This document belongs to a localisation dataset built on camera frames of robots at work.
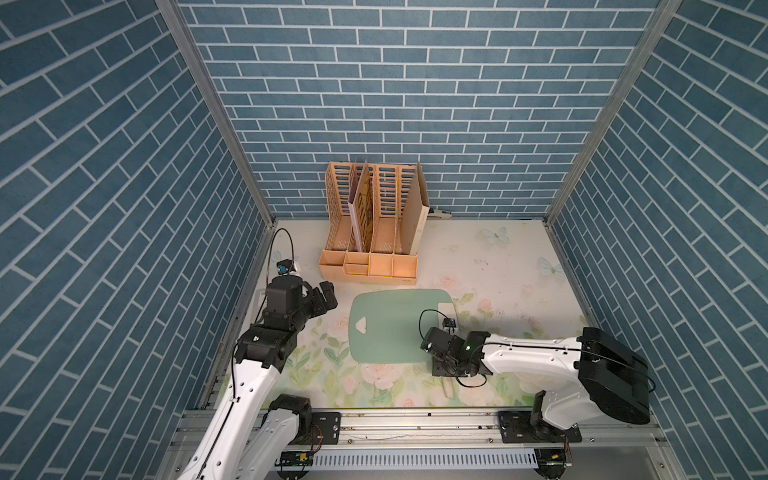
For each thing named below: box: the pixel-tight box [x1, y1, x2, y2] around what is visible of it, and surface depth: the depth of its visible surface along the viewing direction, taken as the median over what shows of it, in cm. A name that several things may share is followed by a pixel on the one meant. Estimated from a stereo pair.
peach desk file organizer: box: [318, 162, 419, 285], surface depth 104 cm
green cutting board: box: [349, 289, 454, 364], surface depth 98 cm
